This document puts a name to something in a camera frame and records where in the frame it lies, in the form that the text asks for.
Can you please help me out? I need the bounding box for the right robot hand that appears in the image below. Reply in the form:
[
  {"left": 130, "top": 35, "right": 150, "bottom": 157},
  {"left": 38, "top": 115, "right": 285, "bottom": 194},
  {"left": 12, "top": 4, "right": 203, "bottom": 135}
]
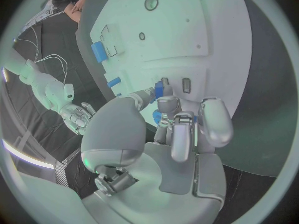
[{"left": 58, "top": 101, "right": 97, "bottom": 135}]

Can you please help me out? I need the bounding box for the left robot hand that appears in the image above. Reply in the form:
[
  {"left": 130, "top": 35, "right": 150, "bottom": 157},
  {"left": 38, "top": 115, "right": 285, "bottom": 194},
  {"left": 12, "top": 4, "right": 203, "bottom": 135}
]
[{"left": 80, "top": 84, "right": 235, "bottom": 224}]

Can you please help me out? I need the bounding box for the blue plug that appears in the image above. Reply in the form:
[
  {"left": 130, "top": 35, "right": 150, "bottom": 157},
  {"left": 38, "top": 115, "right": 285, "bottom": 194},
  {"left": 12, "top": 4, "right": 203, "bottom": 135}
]
[{"left": 153, "top": 81, "right": 166, "bottom": 104}]

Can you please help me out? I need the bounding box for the white task board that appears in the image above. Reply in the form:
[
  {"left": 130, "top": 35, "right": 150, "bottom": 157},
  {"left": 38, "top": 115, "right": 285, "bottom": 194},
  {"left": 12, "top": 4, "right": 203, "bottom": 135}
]
[{"left": 75, "top": 0, "right": 254, "bottom": 128}]

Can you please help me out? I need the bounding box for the blue gear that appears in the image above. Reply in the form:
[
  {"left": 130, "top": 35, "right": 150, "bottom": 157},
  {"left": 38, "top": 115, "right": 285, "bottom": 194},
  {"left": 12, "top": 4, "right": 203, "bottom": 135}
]
[{"left": 152, "top": 110, "right": 164, "bottom": 126}]

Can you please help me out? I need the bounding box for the blue short cylinder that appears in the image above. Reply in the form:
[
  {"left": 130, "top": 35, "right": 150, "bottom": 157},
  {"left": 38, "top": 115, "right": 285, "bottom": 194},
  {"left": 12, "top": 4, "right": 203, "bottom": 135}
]
[{"left": 106, "top": 76, "right": 122, "bottom": 89}]

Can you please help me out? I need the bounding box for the blue block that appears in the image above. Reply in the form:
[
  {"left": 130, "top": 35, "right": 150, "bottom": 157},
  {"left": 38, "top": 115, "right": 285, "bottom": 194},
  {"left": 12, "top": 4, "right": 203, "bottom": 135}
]
[{"left": 90, "top": 41, "right": 109, "bottom": 63}]

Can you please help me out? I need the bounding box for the person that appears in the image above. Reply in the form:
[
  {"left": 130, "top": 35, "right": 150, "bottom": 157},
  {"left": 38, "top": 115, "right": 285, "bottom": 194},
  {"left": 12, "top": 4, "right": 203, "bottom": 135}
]
[{"left": 51, "top": 0, "right": 94, "bottom": 24}]

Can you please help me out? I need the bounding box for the white cable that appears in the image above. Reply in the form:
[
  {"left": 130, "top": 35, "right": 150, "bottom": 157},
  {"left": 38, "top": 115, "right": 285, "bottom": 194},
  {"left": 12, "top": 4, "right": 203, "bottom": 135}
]
[
  {"left": 34, "top": 54, "right": 69, "bottom": 85},
  {"left": 15, "top": 24, "right": 42, "bottom": 62}
]

